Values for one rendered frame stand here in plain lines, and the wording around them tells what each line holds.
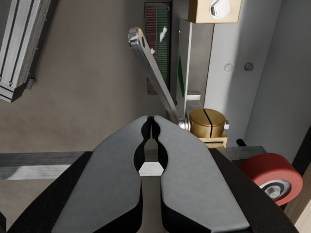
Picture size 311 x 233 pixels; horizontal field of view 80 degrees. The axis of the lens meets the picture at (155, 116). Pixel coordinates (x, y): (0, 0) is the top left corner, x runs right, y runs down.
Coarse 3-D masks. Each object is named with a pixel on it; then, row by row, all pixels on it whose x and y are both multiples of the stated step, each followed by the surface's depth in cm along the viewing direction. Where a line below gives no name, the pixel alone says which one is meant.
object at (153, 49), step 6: (150, 6) 32; (150, 12) 32; (150, 18) 33; (150, 24) 33; (150, 30) 34; (150, 36) 34; (150, 42) 35; (150, 48) 35; (150, 84) 39; (150, 90) 39
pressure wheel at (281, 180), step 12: (240, 144) 33; (252, 156) 26; (264, 156) 26; (276, 156) 25; (240, 168) 27; (252, 168) 25; (264, 168) 24; (276, 168) 24; (288, 168) 24; (252, 180) 24; (264, 180) 24; (276, 180) 24; (288, 180) 24; (300, 180) 24; (276, 192) 25; (288, 192) 26
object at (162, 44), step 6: (162, 6) 32; (162, 12) 32; (162, 18) 33; (162, 24) 33; (162, 30) 34; (162, 36) 34; (162, 42) 35; (162, 48) 35; (162, 54) 36; (162, 60) 36; (162, 66) 37; (162, 72) 37
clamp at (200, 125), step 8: (192, 112) 27; (200, 112) 27; (208, 112) 27; (216, 112) 27; (192, 120) 26; (200, 120) 25; (208, 120) 25; (216, 120) 25; (224, 120) 25; (192, 128) 26; (200, 128) 25; (208, 128) 24; (216, 128) 24; (224, 128) 26; (200, 136) 25; (208, 136) 25; (216, 136) 25; (224, 136) 25; (224, 144) 26
